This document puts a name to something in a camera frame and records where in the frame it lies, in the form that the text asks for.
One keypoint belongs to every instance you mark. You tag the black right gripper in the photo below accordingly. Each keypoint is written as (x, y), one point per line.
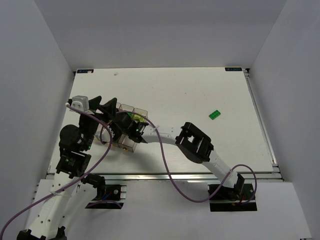
(116, 127)

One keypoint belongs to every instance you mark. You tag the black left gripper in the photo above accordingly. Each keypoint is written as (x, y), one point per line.
(91, 111)

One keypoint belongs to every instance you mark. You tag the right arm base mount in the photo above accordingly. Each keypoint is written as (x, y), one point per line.
(225, 201)

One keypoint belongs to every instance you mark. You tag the blue label left corner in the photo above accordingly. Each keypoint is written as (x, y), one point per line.
(85, 71)

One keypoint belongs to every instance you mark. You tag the aluminium table frame rail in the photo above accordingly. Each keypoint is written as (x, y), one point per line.
(255, 101)

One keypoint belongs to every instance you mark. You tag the clear plastic container left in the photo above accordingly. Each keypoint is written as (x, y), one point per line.
(124, 142)

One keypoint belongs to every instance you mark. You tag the pale green curved lego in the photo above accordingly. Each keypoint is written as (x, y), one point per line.
(139, 118)

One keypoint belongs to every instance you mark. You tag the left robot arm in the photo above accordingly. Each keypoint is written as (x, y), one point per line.
(74, 186)

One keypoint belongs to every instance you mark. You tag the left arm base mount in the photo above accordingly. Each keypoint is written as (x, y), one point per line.
(110, 197)

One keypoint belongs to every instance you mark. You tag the blue label corner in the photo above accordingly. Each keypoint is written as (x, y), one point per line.
(85, 71)
(233, 69)

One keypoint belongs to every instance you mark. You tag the clear plastic container right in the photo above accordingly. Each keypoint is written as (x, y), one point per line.
(132, 129)

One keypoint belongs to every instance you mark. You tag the clear plastic container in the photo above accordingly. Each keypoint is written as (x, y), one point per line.
(124, 142)
(104, 136)
(132, 129)

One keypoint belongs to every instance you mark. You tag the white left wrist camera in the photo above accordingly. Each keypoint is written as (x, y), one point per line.
(78, 104)

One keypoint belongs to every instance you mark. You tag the blue label right corner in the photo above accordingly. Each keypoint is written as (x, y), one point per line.
(233, 69)

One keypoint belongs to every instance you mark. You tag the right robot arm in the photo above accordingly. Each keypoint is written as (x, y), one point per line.
(195, 145)

